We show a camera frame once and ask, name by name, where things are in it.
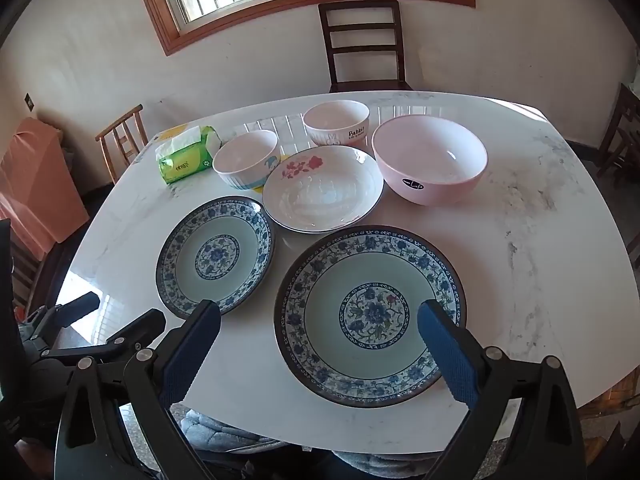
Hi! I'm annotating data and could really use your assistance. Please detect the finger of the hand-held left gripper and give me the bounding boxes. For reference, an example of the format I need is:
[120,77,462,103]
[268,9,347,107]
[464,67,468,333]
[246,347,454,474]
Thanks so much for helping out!
[42,308,167,363]
[47,291,101,328]

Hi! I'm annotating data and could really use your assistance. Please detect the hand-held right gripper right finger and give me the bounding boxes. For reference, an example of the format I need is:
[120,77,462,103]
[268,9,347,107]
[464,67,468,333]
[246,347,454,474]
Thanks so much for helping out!
[417,299,588,480]

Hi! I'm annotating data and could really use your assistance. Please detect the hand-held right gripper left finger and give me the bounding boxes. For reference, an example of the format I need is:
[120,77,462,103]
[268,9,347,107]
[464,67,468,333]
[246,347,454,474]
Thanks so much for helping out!
[54,300,236,480]

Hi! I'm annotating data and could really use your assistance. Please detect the small blue floral plate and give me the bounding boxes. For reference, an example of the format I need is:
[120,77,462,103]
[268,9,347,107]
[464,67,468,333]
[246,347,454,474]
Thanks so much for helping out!
[155,195,276,318]

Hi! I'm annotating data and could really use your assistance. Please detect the large blue floral plate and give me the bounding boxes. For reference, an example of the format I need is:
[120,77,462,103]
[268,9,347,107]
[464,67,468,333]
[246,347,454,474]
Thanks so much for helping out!
[273,225,467,409]

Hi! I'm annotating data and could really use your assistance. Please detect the pink bowl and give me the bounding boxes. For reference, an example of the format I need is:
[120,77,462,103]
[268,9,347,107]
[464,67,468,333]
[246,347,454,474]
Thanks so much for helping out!
[371,114,489,206]

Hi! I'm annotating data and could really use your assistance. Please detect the white bowl with blue stripe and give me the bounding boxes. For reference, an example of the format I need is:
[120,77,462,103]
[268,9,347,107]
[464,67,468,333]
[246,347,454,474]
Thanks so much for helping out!
[212,129,280,191]

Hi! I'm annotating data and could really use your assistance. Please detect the white plate with red flowers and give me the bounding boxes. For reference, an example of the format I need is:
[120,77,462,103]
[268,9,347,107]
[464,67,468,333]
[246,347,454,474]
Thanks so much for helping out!
[262,146,385,234]

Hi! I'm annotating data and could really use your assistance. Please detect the white bowl with rabbit print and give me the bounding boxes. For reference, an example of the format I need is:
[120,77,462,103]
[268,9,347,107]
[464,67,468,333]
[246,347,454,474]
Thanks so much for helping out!
[302,101,371,150]

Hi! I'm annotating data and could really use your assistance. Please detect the light bamboo chair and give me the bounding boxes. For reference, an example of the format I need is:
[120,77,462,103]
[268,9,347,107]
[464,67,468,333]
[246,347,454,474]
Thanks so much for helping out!
[95,104,149,186]
[580,370,640,461]

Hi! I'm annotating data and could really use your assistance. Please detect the green tissue pack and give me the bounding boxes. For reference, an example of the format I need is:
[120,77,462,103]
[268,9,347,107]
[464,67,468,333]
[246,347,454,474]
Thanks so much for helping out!
[157,125,222,185]

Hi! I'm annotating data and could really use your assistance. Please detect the stacked dark wooden chairs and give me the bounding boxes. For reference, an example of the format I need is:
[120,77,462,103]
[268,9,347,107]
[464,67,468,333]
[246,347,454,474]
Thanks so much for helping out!
[595,82,640,191]

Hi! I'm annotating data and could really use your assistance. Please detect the dark wooden chair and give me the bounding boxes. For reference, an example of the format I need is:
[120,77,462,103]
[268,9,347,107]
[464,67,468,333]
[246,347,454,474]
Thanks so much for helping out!
[318,0,413,93]

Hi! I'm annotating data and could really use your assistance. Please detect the wooden framed window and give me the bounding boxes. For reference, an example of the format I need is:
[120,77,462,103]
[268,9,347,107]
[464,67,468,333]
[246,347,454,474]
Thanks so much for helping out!
[131,0,476,56]

